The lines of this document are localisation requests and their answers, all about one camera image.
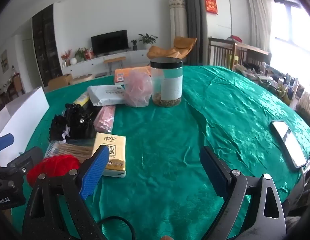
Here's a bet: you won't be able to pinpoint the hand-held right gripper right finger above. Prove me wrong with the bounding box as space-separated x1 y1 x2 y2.
199 145 288 240

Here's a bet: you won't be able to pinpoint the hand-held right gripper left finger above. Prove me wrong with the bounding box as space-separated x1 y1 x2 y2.
22 145 110 240

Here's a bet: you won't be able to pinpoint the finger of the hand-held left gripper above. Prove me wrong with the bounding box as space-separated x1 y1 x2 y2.
7 147 43 176
0 134 15 153

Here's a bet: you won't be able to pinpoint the red yarn ball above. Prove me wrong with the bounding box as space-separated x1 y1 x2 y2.
26 154 82 188

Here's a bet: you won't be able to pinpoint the yellow tissue pack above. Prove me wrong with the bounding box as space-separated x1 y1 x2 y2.
91 132 127 178

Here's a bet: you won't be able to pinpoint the cotton swab pack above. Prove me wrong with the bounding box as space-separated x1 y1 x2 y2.
44 140 95 164

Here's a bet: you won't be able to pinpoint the white cardboard box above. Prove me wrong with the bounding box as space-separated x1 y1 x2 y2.
0 86 50 167

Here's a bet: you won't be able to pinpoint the black ruffled fabric accessory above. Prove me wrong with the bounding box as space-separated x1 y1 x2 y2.
49 103 97 142

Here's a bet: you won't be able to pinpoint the pink plastic packet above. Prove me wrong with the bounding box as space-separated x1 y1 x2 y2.
93 105 116 134

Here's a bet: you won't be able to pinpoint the green patterned tablecloth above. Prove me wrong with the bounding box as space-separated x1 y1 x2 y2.
10 65 310 240

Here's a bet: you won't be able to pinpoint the yellow and black packet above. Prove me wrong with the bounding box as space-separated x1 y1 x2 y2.
74 92 92 110

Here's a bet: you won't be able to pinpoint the white wet wipes pack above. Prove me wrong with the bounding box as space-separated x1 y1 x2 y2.
87 85 128 107

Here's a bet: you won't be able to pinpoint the smartphone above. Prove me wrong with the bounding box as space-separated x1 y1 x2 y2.
270 120 308 169

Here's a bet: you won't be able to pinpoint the brown cardboard box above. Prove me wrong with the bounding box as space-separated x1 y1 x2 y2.
47 74 73 90

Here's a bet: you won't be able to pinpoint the pink mesh bath pouf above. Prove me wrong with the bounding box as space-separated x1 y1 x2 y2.
124 69 152 108

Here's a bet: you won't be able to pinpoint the clear plastic jar black lid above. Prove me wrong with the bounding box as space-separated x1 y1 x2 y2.
149 57 183 108

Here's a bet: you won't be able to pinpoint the orange cardboard box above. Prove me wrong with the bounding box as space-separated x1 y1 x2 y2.
114 66 152 85

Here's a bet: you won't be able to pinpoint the white television cabinet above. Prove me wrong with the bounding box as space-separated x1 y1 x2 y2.
61 49 155 75

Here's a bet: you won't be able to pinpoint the red flowers in vase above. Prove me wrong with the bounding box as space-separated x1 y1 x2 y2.
61 49 72 67

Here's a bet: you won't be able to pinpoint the black display cabinet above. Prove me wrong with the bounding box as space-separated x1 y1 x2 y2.
32 4 63 87

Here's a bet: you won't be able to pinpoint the row of cluttered household things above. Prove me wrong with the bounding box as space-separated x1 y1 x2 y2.
235 62 305 105

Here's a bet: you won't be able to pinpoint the wooden stool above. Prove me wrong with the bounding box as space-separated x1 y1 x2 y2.
104 56 127 74

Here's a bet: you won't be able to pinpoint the green plant with red decoration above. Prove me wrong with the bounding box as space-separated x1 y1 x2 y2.
74 47 94 62

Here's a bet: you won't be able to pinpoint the wooden slatted bench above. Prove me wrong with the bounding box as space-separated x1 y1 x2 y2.
208 37 271 72

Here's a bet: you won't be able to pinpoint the tan lounge chair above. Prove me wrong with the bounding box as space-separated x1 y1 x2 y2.
147 37 197 62

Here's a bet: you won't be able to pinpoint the flat screen television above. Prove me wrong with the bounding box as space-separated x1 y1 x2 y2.
91 29 129 55

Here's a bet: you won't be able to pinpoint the large green potted plant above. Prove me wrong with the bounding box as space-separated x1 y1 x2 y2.
139 33 158 50

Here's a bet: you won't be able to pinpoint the grey curtain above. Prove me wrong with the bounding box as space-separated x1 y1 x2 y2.
177 0 208 65

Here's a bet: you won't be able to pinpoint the white standing air conditioner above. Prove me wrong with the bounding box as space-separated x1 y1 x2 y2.
168 0 188 48

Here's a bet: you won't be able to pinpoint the white curtain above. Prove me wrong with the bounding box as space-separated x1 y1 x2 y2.
246 0 274 52

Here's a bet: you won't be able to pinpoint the window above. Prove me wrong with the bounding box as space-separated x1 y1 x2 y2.
272 0 310 55

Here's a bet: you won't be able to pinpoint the black cable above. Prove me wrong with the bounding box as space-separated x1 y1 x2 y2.
95 216 135 240

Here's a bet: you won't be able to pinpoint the framed wall picture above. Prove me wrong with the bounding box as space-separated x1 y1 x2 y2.
0 49 8 73

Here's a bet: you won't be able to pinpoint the red wall calendar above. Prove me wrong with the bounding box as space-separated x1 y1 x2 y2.
204 0 219 14

